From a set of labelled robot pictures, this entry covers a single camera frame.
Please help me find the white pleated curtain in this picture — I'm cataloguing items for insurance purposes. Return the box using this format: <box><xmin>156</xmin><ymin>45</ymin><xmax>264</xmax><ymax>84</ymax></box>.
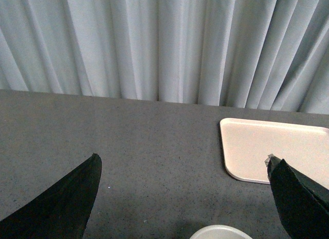
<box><xmin>1</xmin><ymin>0</ymin><xmax>328</xmax><ymax>114</ymax></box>

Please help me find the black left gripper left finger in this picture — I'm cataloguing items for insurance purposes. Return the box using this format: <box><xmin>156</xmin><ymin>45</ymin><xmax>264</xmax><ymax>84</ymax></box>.
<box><xmin>1</xmin><ymin>154</ymin><xmax>102</xmax><ymax>238</ymax></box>

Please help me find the white smiley face mug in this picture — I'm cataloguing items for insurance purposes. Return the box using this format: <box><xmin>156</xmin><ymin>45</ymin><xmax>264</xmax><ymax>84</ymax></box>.
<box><xmin>190</xmin><ymin>225</ymin><xmax>252</xmax><ymax>239</ymax></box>

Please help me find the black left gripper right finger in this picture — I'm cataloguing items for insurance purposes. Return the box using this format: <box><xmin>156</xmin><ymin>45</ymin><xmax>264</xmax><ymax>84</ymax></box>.
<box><xmin>265</xmin><ymin>154</ymin><xmax>328</xmax><ymax>238</ymax></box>

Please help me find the pink rectangular tray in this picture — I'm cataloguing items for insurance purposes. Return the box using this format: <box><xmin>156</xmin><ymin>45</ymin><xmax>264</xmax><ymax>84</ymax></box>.
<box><xmin>220</xmin><ymin>118</ymin><xmax>328</xmax><ymax>188</ymax></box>

